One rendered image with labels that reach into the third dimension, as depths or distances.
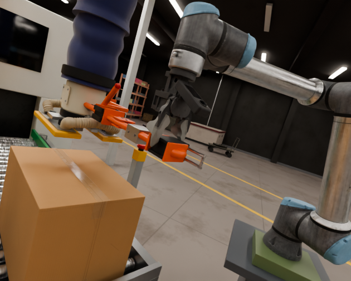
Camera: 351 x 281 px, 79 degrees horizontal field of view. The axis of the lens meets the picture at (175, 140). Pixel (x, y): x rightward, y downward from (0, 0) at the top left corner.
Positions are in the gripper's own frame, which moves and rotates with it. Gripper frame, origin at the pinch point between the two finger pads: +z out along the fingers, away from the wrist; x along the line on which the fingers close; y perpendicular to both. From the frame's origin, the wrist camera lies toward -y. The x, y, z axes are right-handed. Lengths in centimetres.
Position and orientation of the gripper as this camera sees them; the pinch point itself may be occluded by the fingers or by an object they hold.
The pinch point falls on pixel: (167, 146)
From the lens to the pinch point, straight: 58.8
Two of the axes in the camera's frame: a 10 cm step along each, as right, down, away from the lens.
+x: -6.9, -1.0, -7.1
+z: -2.9, 9.5, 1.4
